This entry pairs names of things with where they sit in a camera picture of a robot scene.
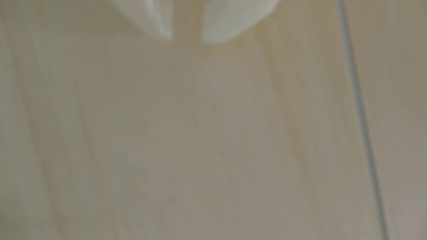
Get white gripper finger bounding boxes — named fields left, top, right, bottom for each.
left=108, top=0, right=174, bottom=41
left=201, top=0, right=279, bottom=44

